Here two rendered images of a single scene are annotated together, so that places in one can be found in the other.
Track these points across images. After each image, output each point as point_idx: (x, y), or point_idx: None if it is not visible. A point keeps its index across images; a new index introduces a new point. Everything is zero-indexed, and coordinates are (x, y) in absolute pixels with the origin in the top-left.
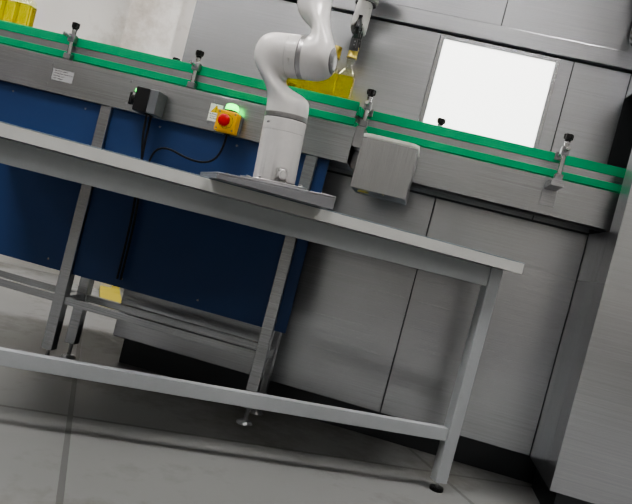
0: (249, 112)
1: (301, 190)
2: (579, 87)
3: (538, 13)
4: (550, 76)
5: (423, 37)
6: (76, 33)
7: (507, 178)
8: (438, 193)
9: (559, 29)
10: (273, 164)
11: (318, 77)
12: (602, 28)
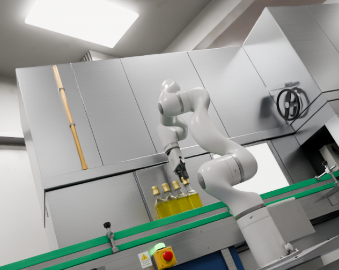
0: (168, 244)
1: (329, 241)
2: (281, 149)
3: (240, 126)
4: (269, 150)
5: (202, 159)
6: None
7: (310, 201)
8: None
9: (253, 128)
10: (278, 244)
11: (255, 174)
12: (268, 121)
